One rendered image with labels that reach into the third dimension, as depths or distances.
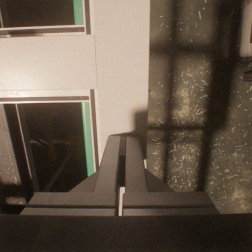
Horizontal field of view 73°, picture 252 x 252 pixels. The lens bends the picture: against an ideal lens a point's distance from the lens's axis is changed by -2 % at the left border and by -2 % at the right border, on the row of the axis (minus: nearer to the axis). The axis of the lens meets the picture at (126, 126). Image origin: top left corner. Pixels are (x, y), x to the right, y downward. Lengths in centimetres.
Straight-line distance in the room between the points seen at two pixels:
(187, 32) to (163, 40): 14
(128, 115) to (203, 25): 107
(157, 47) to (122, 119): 97
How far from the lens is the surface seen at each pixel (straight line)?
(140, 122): 15
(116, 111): 15
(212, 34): 121
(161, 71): 110
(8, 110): 63
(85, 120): 23
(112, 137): 15
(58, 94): 22
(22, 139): 66
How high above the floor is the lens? 108
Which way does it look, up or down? 73 degrees down
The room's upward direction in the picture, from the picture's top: 179 degrees counter-clockwise
